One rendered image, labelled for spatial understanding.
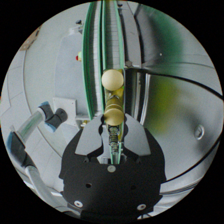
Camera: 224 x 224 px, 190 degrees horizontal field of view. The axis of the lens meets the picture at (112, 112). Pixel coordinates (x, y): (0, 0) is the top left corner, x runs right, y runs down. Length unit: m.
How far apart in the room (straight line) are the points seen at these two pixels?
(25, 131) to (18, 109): 3.21
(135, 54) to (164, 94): 0.29
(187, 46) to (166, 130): 0.21
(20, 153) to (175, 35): 0.68
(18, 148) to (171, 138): 0.56
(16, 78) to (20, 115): 1.52
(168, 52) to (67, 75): 0.64
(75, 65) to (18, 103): 3.33
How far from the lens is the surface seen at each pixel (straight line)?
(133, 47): 0.44
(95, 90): 0.41
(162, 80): 0.21
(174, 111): 0.17
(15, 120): 3.66
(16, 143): 0.45
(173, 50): 0.24
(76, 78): 0.60
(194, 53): 0.19
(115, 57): 0.41
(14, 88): 3.74
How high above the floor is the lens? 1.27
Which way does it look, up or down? 61 degrees down
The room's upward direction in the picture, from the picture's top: 176 degrees counter-clockwise
